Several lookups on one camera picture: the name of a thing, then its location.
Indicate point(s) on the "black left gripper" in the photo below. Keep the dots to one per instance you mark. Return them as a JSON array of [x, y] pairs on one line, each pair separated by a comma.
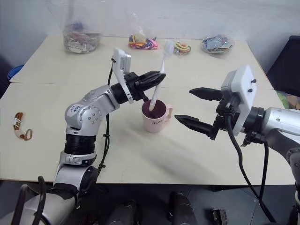
[[133, 84]]

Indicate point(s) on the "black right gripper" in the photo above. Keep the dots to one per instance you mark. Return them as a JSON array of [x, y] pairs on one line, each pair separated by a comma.
[[226, 117]]

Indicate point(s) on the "white toothbrush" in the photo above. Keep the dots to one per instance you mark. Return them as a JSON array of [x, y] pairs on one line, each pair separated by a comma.
[[162, 65]]

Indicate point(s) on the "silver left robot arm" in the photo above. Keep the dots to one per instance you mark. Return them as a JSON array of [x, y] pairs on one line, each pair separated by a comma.
[[86, 112]]

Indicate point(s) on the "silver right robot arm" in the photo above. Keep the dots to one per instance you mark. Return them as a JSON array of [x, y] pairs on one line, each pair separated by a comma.
[[281, 124]]

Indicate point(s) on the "pink mug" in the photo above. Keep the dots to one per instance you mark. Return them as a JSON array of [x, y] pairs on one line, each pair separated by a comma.
[[154, 124]]

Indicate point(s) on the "clear bag of colourful bands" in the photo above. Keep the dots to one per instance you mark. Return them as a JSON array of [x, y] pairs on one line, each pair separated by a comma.
[[140, 43]]

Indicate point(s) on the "small bundle of colourful bands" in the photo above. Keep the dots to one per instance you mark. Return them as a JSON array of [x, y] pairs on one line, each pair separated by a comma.
[[182, 47]]

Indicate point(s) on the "bag of shiny foil packets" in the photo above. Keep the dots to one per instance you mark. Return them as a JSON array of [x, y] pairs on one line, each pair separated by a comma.
[[216, 44]]

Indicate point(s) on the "large clear bag of packets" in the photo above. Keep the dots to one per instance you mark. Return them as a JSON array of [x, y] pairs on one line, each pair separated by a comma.
[[79, 42]]

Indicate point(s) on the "green crumpled bag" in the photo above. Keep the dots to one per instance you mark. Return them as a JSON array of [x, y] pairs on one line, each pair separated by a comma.
[[283, 97]]

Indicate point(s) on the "black chair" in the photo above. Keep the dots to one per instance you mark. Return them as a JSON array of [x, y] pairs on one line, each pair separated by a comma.
[[288, 63]]

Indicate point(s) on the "dark rounded shape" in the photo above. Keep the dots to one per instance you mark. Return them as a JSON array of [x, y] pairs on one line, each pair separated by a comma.
[[181, 208], [124, 213]]

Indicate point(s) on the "dark brown block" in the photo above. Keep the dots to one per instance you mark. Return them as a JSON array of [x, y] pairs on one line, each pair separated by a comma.
[[220, 216]]

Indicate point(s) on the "blue bowl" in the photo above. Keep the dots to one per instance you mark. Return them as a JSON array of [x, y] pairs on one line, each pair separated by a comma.
[[14, 71]]

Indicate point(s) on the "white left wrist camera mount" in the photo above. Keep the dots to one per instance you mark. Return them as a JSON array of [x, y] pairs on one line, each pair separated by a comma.
[[120, 61]]

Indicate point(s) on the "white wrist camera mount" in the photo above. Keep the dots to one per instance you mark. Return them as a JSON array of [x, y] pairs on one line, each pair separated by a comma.
[[243, 93], [120, 61]]

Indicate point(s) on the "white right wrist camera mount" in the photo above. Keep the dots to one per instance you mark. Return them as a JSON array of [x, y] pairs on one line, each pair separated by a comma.
[[243, 93]]

